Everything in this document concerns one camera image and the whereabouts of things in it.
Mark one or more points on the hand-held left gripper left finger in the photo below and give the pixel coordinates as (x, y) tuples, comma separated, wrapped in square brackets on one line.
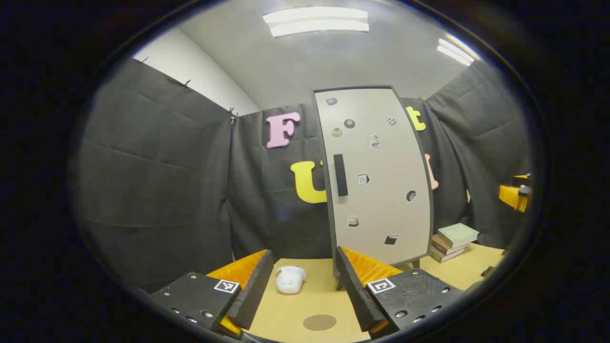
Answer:
[(259, 281)]

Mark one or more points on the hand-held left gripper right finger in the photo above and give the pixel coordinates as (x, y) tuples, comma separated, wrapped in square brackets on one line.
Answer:
[(351, 290)]

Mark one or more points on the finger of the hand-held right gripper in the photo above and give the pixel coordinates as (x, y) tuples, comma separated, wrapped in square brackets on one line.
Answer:
[(513, 196)]

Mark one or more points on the brown round coaster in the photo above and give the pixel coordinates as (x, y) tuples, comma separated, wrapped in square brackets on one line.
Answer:
[(319, 322)]

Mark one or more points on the grey cabinet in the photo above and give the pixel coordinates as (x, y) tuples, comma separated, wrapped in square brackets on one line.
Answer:
[(329, 214)]

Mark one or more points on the beige cabinet door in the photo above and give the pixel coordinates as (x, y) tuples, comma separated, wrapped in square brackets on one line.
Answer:
[(381, 190)]

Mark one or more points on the white fluffy ball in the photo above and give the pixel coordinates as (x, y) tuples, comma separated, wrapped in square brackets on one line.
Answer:
[(289, 278)]

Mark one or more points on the green book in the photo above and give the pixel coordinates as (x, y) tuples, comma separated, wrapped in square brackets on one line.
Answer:
[(457, 234)]

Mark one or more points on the small black table clip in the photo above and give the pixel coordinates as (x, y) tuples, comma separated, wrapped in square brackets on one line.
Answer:
[(488, 271)]

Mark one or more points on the black backdrop cloth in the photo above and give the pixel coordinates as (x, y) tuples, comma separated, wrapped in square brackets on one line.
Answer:
[(157, 190)]

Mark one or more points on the small ceiling light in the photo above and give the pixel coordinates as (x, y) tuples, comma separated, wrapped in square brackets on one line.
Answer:
[(455, 51)]

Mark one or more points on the large ceiling light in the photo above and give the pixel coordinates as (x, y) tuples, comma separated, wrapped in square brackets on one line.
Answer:
[(317, 21)]

